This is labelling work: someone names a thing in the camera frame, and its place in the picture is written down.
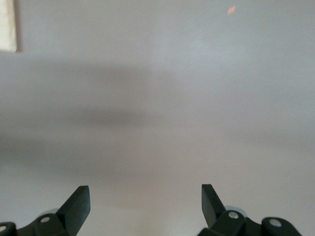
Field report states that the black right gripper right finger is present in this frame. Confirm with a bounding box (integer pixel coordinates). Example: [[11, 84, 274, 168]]
[[198, 183, 303, 236]]

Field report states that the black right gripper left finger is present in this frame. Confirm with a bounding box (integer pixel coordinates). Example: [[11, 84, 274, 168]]
[[0, 185, 91, 236]]

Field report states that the wooden cutting board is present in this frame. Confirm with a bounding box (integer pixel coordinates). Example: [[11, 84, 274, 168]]
[[0, 0, 23, 53]]

